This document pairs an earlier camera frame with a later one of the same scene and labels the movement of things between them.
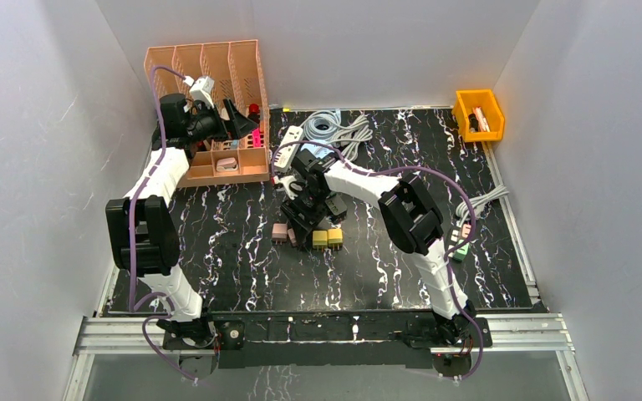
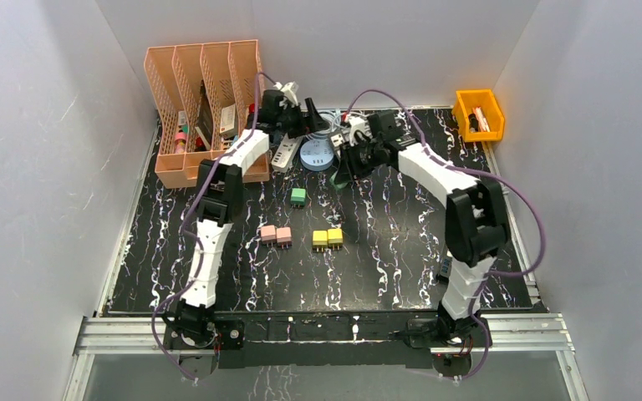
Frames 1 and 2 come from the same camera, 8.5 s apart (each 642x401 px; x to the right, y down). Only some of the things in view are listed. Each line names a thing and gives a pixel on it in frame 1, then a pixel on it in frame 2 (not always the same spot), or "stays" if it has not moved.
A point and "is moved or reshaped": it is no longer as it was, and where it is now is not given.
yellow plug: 319,238 stays
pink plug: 279,230 -> 268,235
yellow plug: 334,236 stays
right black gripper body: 308,203 -> 362,158
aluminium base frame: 529,333 stays
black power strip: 337,203 is moved or reshaped
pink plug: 292,236 is moved or reshaped
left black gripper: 228,118 -> 303,116
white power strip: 286,154 stays
